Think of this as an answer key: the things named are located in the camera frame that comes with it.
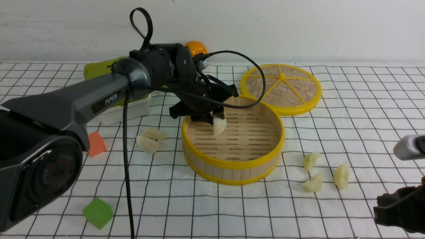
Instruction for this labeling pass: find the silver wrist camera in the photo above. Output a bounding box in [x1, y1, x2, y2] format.
[393, 134, 425, 161]
[197, 59, 209, 72]

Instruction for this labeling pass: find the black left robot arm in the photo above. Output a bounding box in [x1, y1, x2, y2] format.
[0, 43, 238, 232]

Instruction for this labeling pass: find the bamboo steamer tray yellow rim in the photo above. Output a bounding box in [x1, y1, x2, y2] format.
[182, 102, 285, 186]

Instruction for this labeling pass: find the orange foam cube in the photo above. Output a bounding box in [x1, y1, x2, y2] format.
[88, 131, 107, 157]

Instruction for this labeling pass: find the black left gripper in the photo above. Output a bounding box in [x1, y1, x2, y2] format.
[169, 74, 239, 125]

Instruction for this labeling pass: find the pale dumpling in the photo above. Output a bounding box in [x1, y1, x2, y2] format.
[301, 173, 323, 193]
[333, 163, 350, 190]
[302, 152, 322, 172]

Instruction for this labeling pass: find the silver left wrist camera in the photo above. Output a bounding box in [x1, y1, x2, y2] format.
[197, 59, 209, 72]

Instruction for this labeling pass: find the white checkered tablecloth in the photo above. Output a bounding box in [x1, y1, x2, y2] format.
[0, 62, 425, 239]

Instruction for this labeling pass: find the green foam cube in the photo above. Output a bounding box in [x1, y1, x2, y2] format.
[82, 197, 114, 229]

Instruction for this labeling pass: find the bamboo steamer lid yellow rim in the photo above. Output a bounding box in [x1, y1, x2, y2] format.
[260, 63, 323, 116]

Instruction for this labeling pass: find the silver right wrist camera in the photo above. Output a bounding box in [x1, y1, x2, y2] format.
[393, 134, 425, 161]

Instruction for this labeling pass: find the white dumpling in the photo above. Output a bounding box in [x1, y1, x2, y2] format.
[142, 127, 165, 140]
[136, 135, 160, 153]
[212, 115, 227, 136]

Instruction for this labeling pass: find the orange toy fruit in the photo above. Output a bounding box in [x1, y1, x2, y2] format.
[185, 41, 208, 56]

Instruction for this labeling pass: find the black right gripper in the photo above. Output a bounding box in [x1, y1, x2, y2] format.
[373, 178, 425, 234]

